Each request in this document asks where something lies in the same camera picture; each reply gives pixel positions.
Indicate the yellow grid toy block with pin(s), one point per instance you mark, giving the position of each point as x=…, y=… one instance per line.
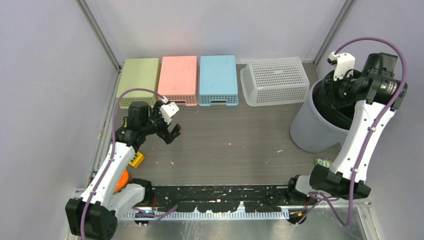
x=137, y=160

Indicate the pale green perforated basket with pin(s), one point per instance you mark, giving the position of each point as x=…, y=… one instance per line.
x=139, y=73

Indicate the light blue basket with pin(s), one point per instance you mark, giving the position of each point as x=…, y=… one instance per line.
x=218, y=80

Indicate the orange curved toy piece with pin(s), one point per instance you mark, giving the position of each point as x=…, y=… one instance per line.
x=123, y=181

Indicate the black grey round bin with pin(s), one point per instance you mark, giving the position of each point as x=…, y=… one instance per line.
x=340, y=117

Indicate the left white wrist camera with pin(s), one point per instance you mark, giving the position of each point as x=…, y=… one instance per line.
x=168, y=111

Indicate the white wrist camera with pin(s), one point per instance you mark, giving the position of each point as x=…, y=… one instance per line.
x=343, y=65
x=168, y=111

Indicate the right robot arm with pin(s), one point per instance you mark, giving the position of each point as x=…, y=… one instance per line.
x=376, y=95

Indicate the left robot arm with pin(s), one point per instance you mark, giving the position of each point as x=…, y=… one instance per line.
x=95, y=214

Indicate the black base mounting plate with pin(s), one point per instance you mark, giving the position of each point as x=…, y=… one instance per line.
x=223, y=198

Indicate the grey basket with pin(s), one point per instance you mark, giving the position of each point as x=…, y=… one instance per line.
x=272, y=82

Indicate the green owl toy block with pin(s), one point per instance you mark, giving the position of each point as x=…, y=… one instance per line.
x=323, y=162

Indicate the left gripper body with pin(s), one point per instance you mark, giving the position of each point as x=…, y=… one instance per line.
x=161, y=126

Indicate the pink perforated basket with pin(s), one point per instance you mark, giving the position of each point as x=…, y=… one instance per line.
x=178, y=80

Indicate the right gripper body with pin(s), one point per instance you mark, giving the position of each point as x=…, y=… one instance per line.
x=341, y=92

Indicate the slotted cable duct rail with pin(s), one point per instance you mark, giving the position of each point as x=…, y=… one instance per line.
x=239, y=214

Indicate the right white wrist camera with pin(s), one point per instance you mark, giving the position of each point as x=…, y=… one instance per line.
x=343, y=65

